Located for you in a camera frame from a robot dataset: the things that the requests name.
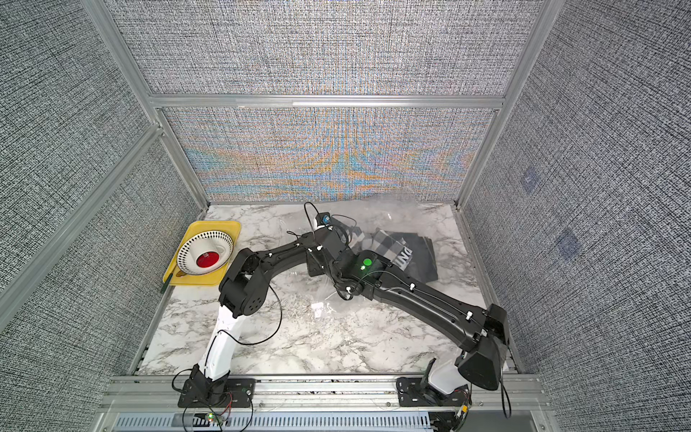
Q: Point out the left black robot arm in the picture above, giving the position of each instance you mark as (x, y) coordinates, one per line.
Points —
(243, 291)

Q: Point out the clear vacuum bag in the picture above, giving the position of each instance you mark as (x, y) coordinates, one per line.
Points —
(437, 221)

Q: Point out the black white checkered cloth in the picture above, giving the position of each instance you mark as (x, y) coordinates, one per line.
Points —
(397, 247)

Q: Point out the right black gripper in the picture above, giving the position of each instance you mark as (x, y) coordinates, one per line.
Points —
(315, 269)

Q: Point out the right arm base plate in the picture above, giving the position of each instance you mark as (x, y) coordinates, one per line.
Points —
(412, 393)

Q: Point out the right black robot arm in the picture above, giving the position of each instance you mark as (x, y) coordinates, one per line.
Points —
(482, 334)

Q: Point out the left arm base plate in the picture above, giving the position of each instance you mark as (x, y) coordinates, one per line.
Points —
(216, 392)

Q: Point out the aluminium front rail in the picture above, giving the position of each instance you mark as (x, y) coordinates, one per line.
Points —
(323, 402)

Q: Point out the yellow tray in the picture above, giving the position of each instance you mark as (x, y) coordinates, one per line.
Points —
(233, 228)

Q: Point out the green pen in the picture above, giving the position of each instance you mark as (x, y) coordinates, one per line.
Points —
(167, 281)

